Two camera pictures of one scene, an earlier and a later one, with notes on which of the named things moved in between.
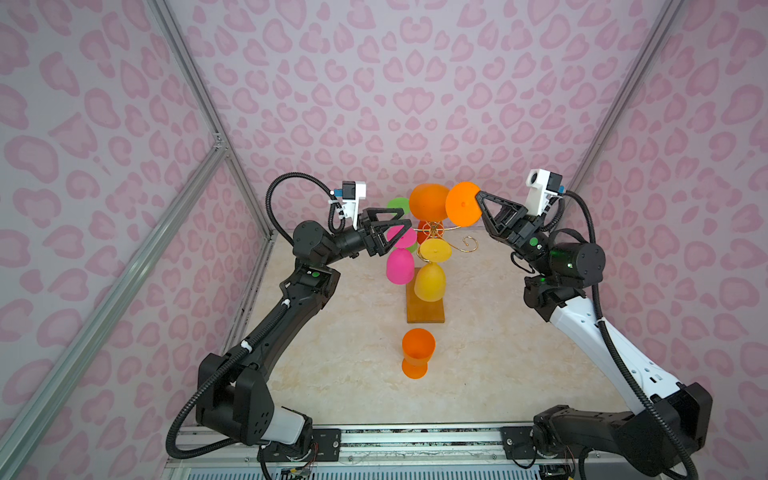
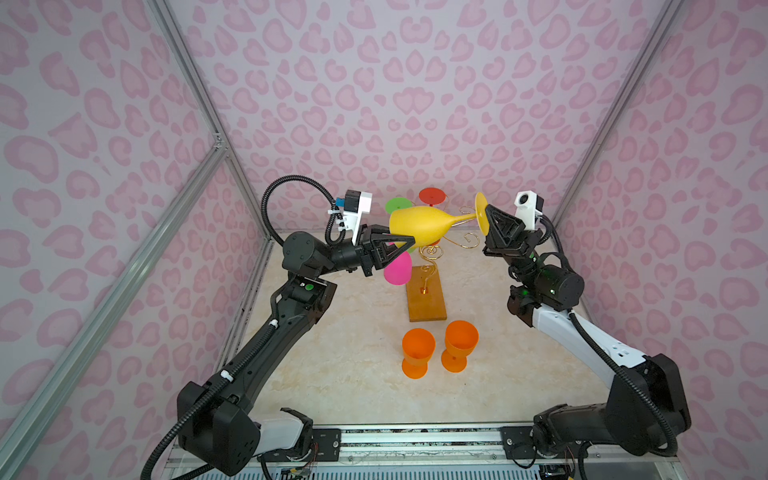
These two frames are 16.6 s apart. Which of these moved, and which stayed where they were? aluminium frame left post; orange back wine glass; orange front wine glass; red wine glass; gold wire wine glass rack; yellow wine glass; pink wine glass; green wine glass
Moved: orange front wine glass; yellow wine glass; red wine glass
Stayed: pink wine glass; orange back wine glass; gold wire wine glass rack; green wine glass; aluminium frame left post
